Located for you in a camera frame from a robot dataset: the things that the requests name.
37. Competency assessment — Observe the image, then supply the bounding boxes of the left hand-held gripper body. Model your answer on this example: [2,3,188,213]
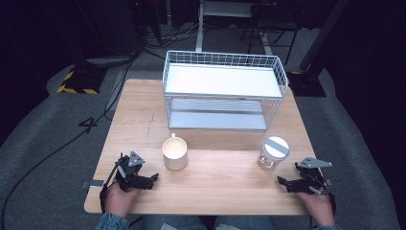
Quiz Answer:
[114,150,151,193]

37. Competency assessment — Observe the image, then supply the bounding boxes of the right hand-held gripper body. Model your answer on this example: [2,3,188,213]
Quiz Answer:
[294,156,333,196]

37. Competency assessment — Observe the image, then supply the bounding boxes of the clear jar with white lid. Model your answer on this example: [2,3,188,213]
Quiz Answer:
[258,136,291,171]

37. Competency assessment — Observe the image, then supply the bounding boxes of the white mug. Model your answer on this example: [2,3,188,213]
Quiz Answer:
[161,132,189,171]

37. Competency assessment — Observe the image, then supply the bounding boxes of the white wire two-tier rack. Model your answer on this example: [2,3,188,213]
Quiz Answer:
[162,50,289,131]

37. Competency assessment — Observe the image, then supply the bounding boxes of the person's right hand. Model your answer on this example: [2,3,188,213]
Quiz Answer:
[296,190,337,227]

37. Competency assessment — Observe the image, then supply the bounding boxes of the person's left hand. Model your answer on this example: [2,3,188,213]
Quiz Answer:
[103,181,142,219]

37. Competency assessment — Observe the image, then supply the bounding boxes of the black stand base with pole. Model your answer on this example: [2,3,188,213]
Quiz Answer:
[286,0,351,98]

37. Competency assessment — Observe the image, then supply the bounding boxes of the black and yellow striped base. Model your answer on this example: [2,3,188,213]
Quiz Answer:
[56,64,108,96]

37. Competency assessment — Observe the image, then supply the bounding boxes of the grey flat stand foot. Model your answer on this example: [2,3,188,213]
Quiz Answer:
[85,55,139,67]

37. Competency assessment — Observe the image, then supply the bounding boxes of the black chair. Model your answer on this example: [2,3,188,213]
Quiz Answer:
[238,2,302,66]

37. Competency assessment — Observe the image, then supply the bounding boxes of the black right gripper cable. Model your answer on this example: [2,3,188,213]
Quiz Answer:
[327,191,337,218]

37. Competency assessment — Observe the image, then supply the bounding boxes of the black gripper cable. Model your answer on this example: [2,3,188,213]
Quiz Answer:
[327,191,337,218]
[99,161,123,214]

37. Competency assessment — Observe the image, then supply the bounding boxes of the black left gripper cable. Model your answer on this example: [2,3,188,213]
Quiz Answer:
[99,161,123,214]

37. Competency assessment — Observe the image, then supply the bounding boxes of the long black floor cable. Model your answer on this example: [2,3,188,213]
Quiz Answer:
[0,52,139,230]

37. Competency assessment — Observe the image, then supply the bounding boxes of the bundle of floor cables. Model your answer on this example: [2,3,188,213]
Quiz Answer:
[139,21,199,50]

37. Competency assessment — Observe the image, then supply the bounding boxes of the white desk frame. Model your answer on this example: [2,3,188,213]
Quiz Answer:
[194,0,276,56]

